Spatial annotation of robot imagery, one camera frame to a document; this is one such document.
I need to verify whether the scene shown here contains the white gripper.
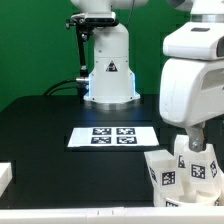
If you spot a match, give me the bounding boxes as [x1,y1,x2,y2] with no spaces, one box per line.
[159,58,224,152]

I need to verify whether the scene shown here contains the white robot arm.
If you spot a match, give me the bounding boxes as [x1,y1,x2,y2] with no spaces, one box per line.
[70,0,224,152]

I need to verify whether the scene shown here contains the white marker sheet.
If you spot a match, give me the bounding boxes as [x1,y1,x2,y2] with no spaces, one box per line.
[68,127,159,148]

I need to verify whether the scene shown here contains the white front fence bar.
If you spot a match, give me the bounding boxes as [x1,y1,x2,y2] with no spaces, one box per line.
[0,207,224,224]

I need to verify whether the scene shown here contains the white fence bar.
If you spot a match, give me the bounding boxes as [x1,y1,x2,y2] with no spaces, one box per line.
[0,207,224,224]
[0,162,12,197]

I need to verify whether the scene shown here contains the white left fence bar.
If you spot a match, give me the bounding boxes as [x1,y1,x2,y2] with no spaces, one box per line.
[0,162,12,197]

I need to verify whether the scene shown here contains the black cables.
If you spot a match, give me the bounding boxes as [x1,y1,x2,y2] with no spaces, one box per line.
[43,79,86,97]

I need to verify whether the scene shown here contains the camera on black stand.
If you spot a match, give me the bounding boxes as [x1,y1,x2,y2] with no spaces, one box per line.
[65,11,120,85]

